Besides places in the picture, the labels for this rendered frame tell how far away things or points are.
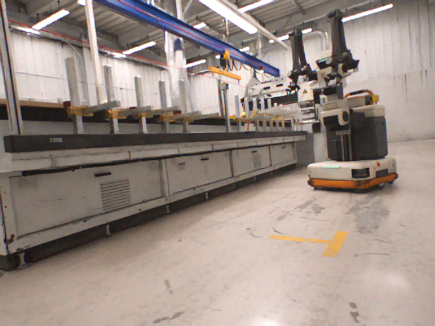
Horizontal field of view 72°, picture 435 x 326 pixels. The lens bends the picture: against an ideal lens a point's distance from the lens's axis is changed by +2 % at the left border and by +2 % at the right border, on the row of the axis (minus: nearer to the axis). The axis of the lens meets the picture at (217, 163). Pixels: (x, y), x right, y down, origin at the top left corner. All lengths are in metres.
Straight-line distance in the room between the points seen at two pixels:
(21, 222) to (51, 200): 0.19
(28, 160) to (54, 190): 0.37
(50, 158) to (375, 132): 2.74
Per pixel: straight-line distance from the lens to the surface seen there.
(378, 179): 3.18
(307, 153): 6.17
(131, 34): 11.97
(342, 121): 3.09
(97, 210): 2.23
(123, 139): 2.02
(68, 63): 1.94
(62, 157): 1.83
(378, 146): 3.28
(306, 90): 6.06
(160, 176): 2.64
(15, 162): 1.72
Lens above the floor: 0.55
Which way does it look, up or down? 3 degrees down
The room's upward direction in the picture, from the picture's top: 6 degrees counter-clockwise
